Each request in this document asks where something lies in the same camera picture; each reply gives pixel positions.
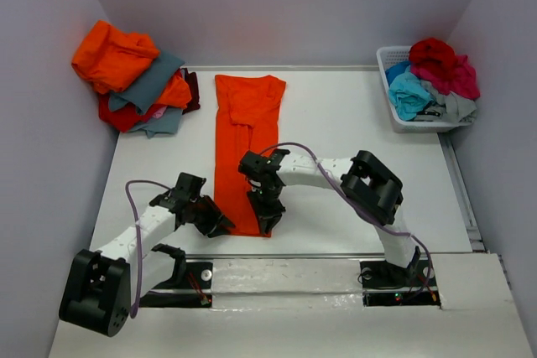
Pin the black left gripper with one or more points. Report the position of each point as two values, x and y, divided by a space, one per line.
211 227

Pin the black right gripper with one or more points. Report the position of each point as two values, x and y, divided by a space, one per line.
268 216

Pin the orange t shirt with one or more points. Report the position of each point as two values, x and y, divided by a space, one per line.
247 119

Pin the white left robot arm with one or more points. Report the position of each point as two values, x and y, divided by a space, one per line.
104 287

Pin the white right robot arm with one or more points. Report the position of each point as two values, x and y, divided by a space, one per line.
363 181

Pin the pink folded shirt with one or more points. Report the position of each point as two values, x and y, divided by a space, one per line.
159 113

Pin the red folded shirt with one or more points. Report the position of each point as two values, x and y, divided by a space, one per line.
175 95

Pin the dark maroon folded shirt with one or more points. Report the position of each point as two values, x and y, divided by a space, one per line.
192 81

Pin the grey-blue folded shirt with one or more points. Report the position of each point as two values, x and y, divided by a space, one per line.
147 87

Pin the orange folded shirt on pile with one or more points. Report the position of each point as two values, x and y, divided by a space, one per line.
111 60

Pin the teal shirt in basket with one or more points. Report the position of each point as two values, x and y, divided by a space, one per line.
405 91

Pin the white plastic laundry basket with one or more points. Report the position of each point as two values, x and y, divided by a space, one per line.
387 57

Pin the grey shirt in basket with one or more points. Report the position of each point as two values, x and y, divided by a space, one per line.
451 108

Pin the red shirt in basket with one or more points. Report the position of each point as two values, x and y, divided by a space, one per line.
434 57

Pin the magenta shirt in basket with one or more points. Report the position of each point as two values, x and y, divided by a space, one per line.
463 81

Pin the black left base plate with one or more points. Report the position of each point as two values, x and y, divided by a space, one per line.
192 290

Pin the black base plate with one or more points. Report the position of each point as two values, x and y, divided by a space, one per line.
387 286
192 290

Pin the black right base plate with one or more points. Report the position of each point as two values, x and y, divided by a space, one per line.
387 286

